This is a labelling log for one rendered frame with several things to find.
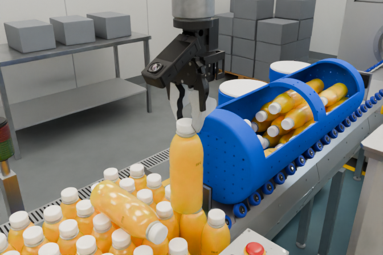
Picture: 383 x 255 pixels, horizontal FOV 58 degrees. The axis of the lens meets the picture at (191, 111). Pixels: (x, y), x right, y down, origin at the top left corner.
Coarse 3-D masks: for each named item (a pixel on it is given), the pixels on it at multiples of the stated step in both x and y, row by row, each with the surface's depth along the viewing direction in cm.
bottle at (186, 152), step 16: (176, 144) 67; (192, 144) 67; (176, 160) 68; (192, 160) 67; (176, 176) 69; (192, 176) 69; (176, 192) 71; (192, 192) 70; (176, 208) 72; (192, 208) 72
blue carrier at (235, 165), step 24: (312, 72) 164; (336, 72) 156; (240, 96) 116; (264, 96) 142; (312, 96) 121; (360, 96) 147; (216, 120) 96; (240, 120) 97; (336, 120) 132; (216, 144) 99; (240, 144) 92; (288, 144) 105; (312, 144) 123; (216, 168) 102; (240, 168) 95; (264, 168) 97; (216, 192) 105; (240, 192) 98
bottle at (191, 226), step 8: (184, 216) 84; (192, 216) 83; (200, 216) 83; (184, 224) 83; (192, 224) 83; (200, 224) 83; (184, 232) 84; (192, 232) 83; (200, 232) 84; (192, 240) 84; (200, 240) 85; (192, 248) 85; (200, 248) 86
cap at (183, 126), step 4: (180, 120) 68; (184, 120) 68; (188, 120) 68; (176, 124) 67; (180, 124) 66; (184, 124) 66; (188, 124) 66; (180, 128) 66; (184, 128) 66; (188, 128) 66; (192, 128) 66; (180, 132) 67; (184, 132) 66; (188, 132) 66; (192, 132) 67
